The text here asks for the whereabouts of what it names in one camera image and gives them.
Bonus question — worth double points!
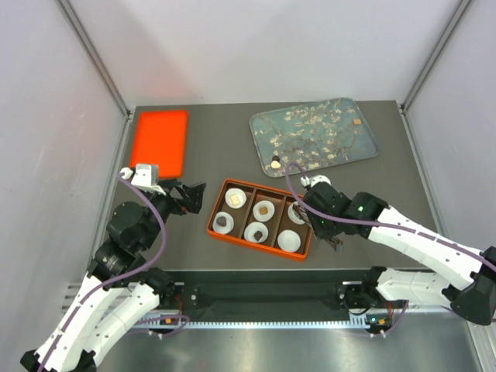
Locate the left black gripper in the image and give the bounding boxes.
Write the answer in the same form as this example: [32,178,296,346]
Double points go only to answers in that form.
[140,177,206,250]

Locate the metal tongs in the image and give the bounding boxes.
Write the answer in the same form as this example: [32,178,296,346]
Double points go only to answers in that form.
[291,201,343,253]

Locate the orange chocolate box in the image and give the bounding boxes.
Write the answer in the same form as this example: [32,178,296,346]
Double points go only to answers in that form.
[207,178,312,261]

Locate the dark square chocolate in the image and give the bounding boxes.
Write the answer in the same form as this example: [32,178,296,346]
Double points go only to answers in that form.
[253,231,264,241]

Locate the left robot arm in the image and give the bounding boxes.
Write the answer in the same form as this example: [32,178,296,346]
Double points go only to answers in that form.
[20,179,206,371]

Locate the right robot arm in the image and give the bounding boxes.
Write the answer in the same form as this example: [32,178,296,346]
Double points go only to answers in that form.
[300,184,495,326]

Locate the white paper cup back-right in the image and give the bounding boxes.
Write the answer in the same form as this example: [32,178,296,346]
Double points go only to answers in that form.
[288,201,306,226]

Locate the white paper cup front-right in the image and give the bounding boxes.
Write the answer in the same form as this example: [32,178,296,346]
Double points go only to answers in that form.
[277,229,301,253]

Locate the white paper cup front-left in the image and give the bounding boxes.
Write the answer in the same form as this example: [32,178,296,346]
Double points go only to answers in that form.
[212,212,234,235]

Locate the white paper cup back-left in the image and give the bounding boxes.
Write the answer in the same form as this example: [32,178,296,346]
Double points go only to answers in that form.
[225,188,247,209]

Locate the white paper cup back-middle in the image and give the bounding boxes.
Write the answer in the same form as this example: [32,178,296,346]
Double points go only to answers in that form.
[253,200,275,222]

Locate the orange box lid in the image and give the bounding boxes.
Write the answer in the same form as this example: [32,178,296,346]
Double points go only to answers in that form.
[129,110,188,178]

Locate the floral blue tray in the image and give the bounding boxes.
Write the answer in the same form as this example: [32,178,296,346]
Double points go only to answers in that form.
[249,98,379,178]

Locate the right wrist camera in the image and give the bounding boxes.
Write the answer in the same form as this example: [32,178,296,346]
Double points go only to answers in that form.
[301,175,350,216]

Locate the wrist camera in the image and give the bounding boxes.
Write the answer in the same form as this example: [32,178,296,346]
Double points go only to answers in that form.
[301,175,350,216]
[119,164,166,195]

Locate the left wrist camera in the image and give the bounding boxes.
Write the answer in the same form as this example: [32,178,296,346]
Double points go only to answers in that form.
[119,164,166,195]

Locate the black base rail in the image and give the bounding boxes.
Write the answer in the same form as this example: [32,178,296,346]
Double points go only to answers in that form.
[154,269,367,322]

